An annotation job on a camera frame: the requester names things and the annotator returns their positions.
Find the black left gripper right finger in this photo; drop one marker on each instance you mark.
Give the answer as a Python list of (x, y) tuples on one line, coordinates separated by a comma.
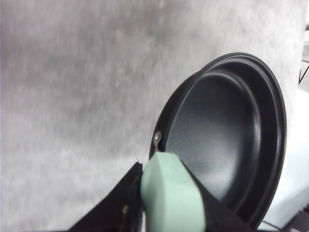
[(218, 217)]

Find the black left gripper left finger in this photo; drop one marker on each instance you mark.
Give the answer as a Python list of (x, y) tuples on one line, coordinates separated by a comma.
[(120, 210)]

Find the black frying pan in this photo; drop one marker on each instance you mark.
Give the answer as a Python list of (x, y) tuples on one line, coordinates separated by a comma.
[(226, 126)]

